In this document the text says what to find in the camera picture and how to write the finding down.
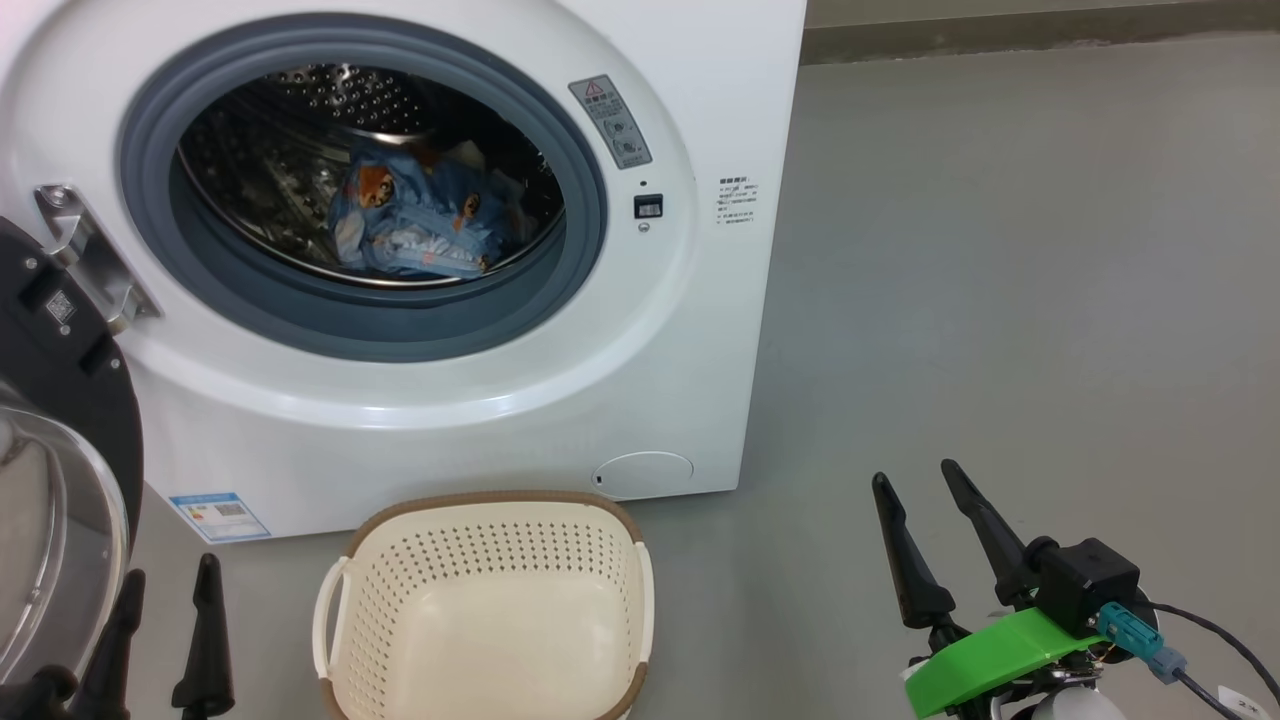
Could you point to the grey warning label sticker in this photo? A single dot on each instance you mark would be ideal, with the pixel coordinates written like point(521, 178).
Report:
point(612, 125)

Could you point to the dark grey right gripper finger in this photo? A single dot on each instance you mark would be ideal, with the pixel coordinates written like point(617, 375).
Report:
point(1000, 550)
point(915, 585)

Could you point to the cream perforated laundry basket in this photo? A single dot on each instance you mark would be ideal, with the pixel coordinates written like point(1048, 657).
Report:
point(480, 620)

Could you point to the metal door hinge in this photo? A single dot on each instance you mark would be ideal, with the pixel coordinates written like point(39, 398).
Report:
point(90, 255)

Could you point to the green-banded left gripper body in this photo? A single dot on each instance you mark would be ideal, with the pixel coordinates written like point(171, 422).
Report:
point(40, 695)

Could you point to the small printed text label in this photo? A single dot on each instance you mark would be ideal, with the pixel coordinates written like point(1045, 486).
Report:
point(737, 200)

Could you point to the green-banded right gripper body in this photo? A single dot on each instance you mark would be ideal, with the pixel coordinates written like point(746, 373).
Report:
point(1000, 660)

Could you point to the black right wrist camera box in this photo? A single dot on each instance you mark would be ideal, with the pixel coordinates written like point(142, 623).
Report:
point(1090, 585)

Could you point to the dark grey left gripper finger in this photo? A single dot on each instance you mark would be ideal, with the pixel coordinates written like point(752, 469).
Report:
point(207, 660)
point(112, 660)

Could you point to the round white filter cover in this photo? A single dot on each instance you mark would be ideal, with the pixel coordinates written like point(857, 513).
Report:
point(645, 475)

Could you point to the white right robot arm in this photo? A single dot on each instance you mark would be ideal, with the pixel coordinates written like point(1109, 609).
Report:
point(1075, 708)

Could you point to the blue energy label sticker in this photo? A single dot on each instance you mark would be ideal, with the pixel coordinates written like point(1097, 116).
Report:
point(220, 515)

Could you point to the grey rubber door gasket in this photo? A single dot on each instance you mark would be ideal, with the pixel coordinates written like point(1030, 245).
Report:
point(400, 330)

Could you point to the white front-load washing machine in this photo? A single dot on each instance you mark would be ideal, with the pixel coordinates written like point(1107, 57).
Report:
point(700, 350)

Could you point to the black door lock slot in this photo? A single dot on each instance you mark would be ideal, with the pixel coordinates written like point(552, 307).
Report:
point(649, 207)

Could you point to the black-rimmed glass washing machine door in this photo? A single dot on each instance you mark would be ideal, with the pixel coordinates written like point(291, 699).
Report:
point(80, 400)

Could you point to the blue cartoon print clothes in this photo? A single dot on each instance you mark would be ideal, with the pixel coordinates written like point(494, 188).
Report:
point(420, 215)

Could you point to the steel washing machine drum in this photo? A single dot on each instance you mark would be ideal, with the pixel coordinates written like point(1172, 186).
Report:
point(260, 180)

